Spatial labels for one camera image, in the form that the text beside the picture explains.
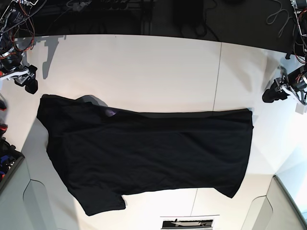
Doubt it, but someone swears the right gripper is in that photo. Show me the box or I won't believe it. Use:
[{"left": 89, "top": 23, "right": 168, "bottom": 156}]
[{"left": 0, "top": 54, "right": 38, "bottom": 94}]

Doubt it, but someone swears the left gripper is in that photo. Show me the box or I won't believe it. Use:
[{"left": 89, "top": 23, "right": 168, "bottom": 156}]
[{"left": 262, "top": 67, "right": 307, "bottom": 105}]

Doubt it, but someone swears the black t-shirt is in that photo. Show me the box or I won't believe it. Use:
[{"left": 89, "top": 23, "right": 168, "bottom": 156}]
[{"left": 37, "top": 94, "right": 253, "bottom": 216}]

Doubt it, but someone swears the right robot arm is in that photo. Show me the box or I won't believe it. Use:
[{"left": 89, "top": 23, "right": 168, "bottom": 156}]
[{"left": 0, "top": 0, "right": 38, "bottom": 94}]

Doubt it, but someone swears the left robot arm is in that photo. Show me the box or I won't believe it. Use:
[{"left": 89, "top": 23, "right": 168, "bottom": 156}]
[{"left": 262, "top": 0, "right": 307, "bottom": 106}]

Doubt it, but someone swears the pile of orange black tools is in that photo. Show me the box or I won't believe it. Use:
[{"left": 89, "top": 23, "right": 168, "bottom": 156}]
[{"left": 0, "top": 97, "right": 19, "bottom": 181}]

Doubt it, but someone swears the grey left corner panel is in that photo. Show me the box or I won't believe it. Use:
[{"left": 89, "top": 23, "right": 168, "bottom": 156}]
[{"left": 0, "top": 157, "right": 57, "bottom": 230}]

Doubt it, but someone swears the printed paper sheet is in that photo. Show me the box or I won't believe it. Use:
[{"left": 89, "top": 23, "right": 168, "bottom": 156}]
[{"left": 161, "top": 215, "right": 220, "bottom": 230}]

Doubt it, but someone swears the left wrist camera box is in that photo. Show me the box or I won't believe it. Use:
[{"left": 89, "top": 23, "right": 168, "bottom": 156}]
[{"left": 295, "top": 103, "right": 307, "bottom": 115}]

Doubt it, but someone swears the white cable bundle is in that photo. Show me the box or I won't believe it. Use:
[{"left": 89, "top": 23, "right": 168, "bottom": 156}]
[{"left": 265, "top": 0, "right": 295, "bottom": 39}]

